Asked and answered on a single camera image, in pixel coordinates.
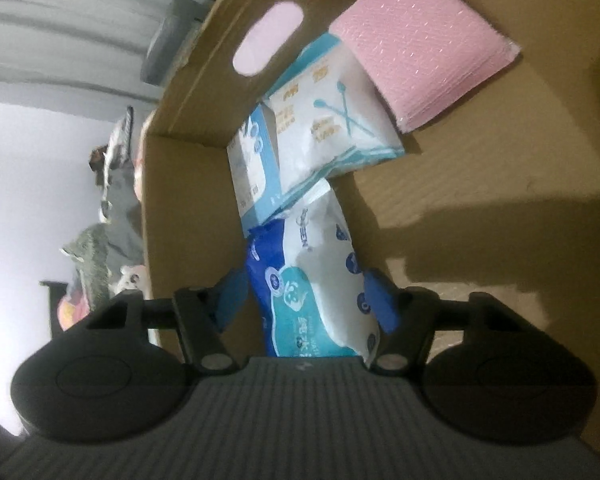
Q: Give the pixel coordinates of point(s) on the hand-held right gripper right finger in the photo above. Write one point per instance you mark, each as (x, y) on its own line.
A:
(380, 300)

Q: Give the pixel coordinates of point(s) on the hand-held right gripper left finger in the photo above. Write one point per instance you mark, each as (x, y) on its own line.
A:
(230, 295)

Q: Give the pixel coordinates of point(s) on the blue wet wipes pack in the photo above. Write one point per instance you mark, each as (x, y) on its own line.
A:
(320, 270)

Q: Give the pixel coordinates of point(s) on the blue and white carton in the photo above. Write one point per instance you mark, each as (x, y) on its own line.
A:
(252, 170)

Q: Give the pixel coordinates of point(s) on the brown cardboard box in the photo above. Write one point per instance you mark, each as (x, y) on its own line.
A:
(480, 160)

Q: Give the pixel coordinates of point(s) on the white cotton swab pack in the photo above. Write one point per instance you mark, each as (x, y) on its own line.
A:
(330, 125)

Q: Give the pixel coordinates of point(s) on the pink cloth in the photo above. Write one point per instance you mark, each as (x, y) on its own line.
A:
(415, 45)

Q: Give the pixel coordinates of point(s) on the green patterned pillow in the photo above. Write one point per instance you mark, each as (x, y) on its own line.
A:
(92, 260)

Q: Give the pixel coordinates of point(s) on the grey blanket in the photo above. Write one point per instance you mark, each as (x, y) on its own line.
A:
(125, 185)

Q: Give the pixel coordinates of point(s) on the pink blanket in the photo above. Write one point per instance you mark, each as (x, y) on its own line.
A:
(72, 312)

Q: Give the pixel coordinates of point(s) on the dark headboard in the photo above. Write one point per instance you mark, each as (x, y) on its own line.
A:
(52, 305)

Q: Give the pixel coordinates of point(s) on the brown plush toy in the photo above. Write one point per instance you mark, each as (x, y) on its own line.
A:
(97, 159)

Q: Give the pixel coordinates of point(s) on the pink bed sheet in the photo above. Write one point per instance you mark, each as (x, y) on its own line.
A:
(265, 40)

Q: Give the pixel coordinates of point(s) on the dark grey case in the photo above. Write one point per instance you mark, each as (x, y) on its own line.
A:
(175, 35)

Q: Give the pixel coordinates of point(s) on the grey curtain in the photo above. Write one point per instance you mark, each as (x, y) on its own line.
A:
(55, 20)

